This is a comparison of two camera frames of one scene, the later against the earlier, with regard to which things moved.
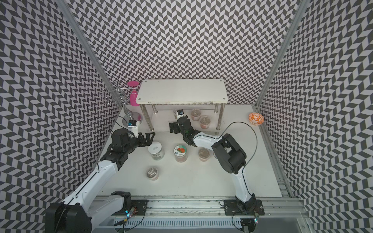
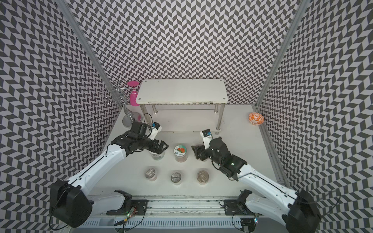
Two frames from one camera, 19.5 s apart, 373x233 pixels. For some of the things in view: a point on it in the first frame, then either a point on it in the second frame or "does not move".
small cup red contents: [152, 173] does not move
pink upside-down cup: [134, 93] does not move
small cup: [195, 114] → [202, 176]
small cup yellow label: [176, 114] → [176, 177]
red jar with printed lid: [180, 153] does not move
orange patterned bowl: [256, 118] does not move
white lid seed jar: [155, 149] does not move
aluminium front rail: [285, 207] does not move
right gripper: [175, 125] → [200, 150]
